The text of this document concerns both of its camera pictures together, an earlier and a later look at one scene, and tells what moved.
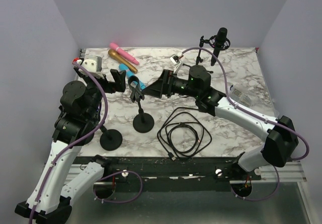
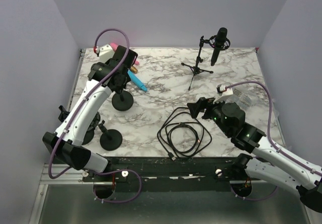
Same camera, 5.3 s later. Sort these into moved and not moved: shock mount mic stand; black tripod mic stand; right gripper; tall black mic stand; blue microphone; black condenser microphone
Moved: right gripper; tall black mic stand
Not moved: black condenser microphone; black tripod mic stand; blue microphone; shock mount mic stand
